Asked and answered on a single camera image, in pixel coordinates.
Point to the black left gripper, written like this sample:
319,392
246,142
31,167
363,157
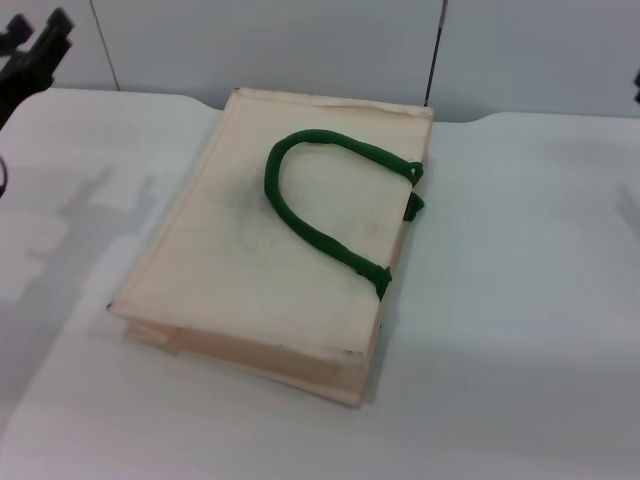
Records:
22,75

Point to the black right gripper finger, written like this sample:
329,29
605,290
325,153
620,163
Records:
637,87

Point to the cream fabric handbag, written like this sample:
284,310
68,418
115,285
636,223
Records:
225,280

